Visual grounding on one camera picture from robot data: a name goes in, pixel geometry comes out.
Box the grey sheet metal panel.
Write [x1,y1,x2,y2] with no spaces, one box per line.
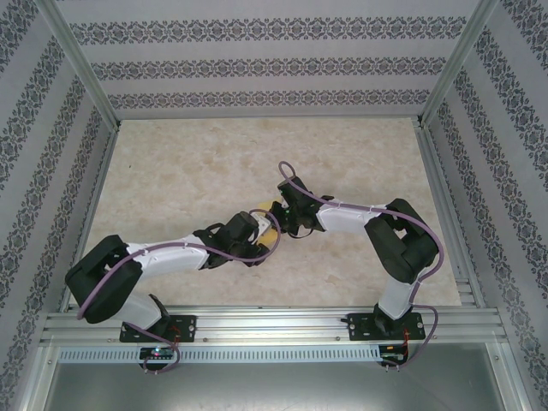
[36,344,526,411]

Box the circuit board with green light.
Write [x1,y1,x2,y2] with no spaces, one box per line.
[140,346,175,360]

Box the small green circuit board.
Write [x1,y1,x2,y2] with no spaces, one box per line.
[382,345,408,363]

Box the black right gripper cable loop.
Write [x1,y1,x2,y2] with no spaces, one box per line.
[286,224,319,240]

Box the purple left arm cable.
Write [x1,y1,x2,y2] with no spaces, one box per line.
[76,216,283,376]

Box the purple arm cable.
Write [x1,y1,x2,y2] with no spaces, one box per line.
[277,161,444,372]
[76,216,283,376]

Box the aluminium mounting rail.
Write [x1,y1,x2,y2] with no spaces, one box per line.
[40,304,509,346]

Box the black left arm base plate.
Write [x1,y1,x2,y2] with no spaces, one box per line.
[119,314,198,343]

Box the slotted grey cable duct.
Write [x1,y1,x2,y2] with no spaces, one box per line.
[57,344,382,364]

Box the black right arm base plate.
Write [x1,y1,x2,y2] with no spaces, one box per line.
[344,312,427,343]

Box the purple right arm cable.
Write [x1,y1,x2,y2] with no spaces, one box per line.
[277,161,444,372]

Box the aluminium side frame rail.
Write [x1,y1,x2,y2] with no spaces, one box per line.
[59,126,121,312]
[414,123,487,307]

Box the aluminium frame post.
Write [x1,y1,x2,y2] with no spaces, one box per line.
[417,0,500,128]
[40,0,121,129]

